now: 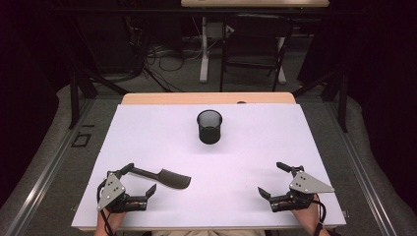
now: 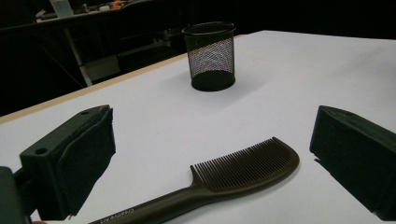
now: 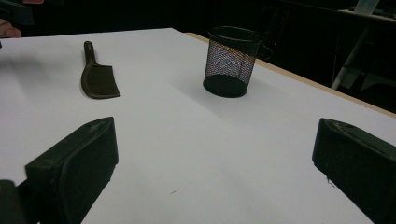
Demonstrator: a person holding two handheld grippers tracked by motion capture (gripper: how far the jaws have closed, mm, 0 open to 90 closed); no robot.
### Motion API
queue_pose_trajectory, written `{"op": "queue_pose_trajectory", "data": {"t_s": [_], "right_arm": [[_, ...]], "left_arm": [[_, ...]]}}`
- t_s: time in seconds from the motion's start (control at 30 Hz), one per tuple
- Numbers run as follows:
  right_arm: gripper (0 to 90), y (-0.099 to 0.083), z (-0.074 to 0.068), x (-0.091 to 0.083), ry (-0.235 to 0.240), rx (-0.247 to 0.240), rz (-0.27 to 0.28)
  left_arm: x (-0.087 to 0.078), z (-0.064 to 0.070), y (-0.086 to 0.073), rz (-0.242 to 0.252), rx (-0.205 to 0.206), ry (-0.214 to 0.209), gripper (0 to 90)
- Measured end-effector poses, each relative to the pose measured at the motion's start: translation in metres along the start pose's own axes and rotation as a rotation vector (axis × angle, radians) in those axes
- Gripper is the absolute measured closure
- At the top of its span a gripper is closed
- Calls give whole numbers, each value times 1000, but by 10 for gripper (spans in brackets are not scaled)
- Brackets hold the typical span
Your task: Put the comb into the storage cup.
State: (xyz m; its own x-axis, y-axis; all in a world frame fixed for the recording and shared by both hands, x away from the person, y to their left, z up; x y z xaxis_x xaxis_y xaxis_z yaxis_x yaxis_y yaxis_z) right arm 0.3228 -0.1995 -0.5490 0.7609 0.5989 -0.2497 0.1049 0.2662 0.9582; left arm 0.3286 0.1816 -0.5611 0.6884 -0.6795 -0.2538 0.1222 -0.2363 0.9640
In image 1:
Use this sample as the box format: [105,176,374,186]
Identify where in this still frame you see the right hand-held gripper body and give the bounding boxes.
[268,165,335,213]

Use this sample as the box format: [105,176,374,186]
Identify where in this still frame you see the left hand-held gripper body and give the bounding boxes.
[96,170,149,214]

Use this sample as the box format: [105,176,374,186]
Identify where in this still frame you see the dark brown comb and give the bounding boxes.
[130,166,193,190]

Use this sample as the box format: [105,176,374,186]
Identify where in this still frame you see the black mesh pen cup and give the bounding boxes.
[196,109,223,146]

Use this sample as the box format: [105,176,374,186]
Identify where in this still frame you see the person's left hand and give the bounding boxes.
[97,201,141,226]

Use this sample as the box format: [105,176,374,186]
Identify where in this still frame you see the person's right hand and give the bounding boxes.
[280,196,321,227]

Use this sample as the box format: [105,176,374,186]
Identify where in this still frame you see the white table mat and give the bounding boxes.
[71,102,347,228]

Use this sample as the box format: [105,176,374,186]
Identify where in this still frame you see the person's beige pants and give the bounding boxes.
[152,229,268,236]

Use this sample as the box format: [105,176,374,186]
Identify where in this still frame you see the black metal stand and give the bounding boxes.
[292,67,349,134]
[67,19,131,131]

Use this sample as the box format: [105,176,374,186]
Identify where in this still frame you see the wooden table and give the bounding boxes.
[77,91,338,232]

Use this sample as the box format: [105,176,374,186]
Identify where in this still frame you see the black curtain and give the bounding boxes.
[0,0,72,207]
[296,0,417,206]

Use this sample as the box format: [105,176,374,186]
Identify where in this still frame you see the black folding chair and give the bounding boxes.
[218,13,295,93]

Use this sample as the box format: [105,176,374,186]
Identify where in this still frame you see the black horizontal bar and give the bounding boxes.
[48,7,365,17]

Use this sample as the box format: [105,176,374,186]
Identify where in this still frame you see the white-legged desk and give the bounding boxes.
[180,0,330,85]

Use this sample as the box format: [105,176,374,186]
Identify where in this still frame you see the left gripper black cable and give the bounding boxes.
[95,181,118,236]

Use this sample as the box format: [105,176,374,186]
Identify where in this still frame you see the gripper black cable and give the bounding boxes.
[95,181,118,236]
[313,193,328,236]

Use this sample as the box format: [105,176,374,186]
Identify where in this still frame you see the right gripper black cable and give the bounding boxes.
[313,193,328,236]

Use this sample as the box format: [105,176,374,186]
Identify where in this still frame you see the grey metal rail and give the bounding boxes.
[3,97,96,236]
[324,100,398,236]

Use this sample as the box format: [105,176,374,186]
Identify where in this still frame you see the floor cable bundle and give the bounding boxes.
[131,19,206,92]

